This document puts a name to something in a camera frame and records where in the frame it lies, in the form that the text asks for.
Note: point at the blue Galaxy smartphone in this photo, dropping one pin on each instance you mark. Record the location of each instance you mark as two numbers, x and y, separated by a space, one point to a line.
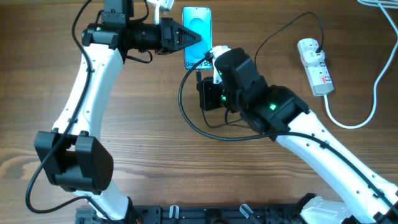
197 19

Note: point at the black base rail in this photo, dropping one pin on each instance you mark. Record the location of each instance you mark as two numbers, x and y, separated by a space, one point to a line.
155 214

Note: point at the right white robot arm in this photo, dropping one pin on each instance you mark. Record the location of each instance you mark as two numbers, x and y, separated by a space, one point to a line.
276 112

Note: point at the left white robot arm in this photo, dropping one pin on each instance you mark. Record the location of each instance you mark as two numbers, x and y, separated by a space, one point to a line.
71 154

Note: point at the white power strip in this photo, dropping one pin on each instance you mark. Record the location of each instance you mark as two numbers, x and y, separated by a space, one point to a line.
318 76

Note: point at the white plug adapter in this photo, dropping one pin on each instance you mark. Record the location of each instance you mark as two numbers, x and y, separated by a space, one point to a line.
311 58

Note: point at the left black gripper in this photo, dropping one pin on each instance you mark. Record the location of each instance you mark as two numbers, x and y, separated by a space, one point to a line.
168 36

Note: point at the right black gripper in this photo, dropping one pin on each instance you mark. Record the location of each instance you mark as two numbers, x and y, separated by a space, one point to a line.
206 86

